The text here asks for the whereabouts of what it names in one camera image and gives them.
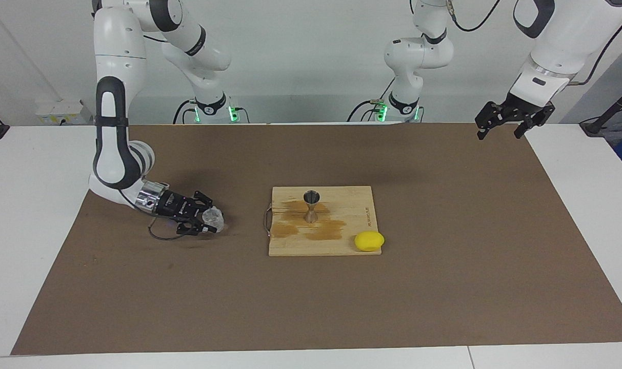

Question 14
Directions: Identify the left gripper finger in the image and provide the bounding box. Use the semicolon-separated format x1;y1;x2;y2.
474;101;506;140
514;104;556;139

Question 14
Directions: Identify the clear glass cup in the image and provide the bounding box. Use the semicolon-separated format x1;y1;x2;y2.
202;206;225;231

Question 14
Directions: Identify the metal jigger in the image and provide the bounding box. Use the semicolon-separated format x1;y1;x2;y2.
304;190;320;224

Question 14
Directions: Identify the black stand pole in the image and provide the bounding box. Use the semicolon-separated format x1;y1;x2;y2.
580;82;622;137

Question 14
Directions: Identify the brown table mat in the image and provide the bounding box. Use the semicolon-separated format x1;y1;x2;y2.
11;122;622;356

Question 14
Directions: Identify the wooden cutting board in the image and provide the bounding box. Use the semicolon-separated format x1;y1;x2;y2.
264;186;383;257

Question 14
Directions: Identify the white power socket box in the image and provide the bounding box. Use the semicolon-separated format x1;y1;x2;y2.
35;100;95;125

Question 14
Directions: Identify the yellow lemon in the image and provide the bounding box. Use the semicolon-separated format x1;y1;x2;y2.
354;231;385;252

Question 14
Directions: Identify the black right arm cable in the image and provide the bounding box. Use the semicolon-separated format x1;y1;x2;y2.
117;187;188;241

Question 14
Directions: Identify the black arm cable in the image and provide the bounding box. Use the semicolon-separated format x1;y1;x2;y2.
117;187;188;241
446;0;622;88

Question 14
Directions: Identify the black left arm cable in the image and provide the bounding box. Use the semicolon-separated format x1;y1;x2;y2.
446;0;622;88

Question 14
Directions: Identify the black base cable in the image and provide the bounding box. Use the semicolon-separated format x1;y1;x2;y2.
173;99;196;125
348;77;396;122

